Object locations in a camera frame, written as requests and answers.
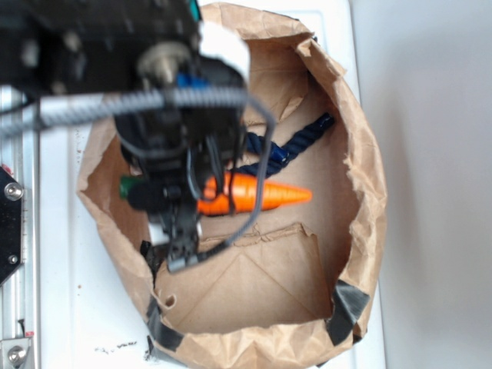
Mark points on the black mounting plate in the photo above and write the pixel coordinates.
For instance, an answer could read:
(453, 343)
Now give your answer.
(12, 194)

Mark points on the brown paper bag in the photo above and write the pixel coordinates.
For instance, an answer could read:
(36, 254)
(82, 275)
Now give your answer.
(298, 288)

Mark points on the aluminium frame rail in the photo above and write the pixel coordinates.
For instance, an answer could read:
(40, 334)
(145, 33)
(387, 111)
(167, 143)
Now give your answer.
(20, 294)

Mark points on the orange toy carrot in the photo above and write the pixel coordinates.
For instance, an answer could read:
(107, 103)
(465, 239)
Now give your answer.
(238, 195)

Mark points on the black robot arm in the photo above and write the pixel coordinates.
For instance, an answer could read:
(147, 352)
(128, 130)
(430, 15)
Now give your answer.
(151, 54)

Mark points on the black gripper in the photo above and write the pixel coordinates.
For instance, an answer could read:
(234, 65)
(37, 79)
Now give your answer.
(177, 151)

